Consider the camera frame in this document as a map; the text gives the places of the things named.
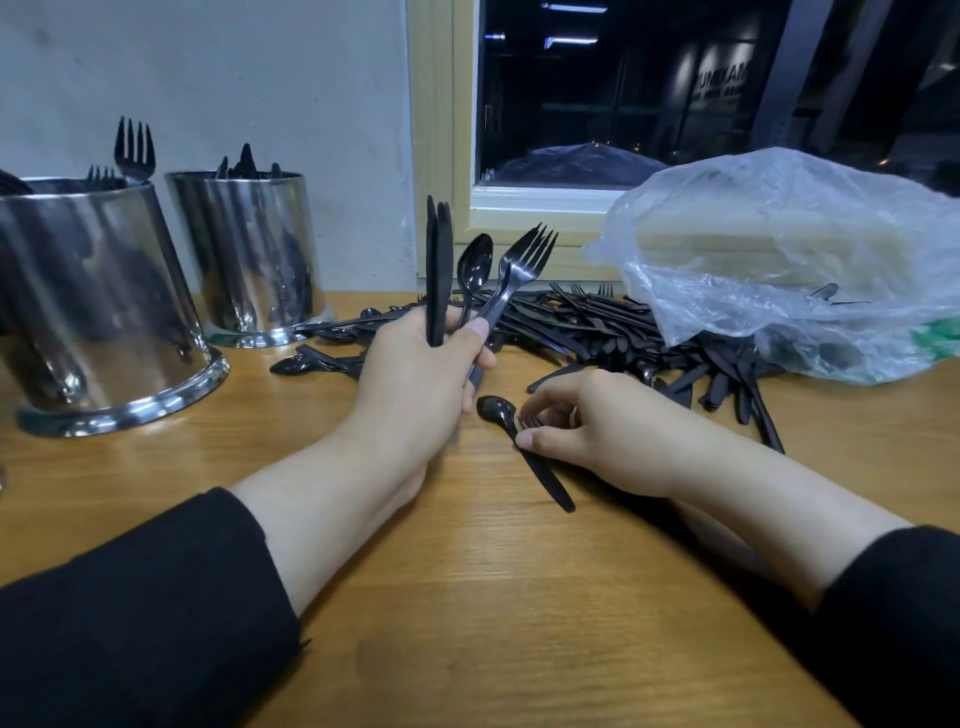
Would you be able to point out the lone black plastic knife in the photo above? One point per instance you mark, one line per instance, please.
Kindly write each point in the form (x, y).
(476, 258)

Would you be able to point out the person's left hand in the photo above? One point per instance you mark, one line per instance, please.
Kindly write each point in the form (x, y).
(413, 398)

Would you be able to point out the black plastic fork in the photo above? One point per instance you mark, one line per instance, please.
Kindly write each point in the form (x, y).
(135, 147)
(525, 255)
(102, 177)

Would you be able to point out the person's left forearm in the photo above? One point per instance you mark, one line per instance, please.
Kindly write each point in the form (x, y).
(150, 615)

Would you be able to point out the bundle of black cutlery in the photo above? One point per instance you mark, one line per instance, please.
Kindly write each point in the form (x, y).
(12, 183)
(222, 167)

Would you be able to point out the clear plastic bag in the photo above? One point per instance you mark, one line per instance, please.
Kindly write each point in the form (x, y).
(795, 240)

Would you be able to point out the dark parked car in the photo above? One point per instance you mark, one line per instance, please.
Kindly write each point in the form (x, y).
(578, 165)

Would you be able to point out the person's right hand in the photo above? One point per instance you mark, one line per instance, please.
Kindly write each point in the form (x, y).
(623, 435)

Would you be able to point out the pile of black plastic cutlery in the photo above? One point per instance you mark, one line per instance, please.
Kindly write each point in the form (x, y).
(645, 330)

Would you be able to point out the person's right forearm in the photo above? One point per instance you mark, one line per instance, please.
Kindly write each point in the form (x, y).
(855, 600)

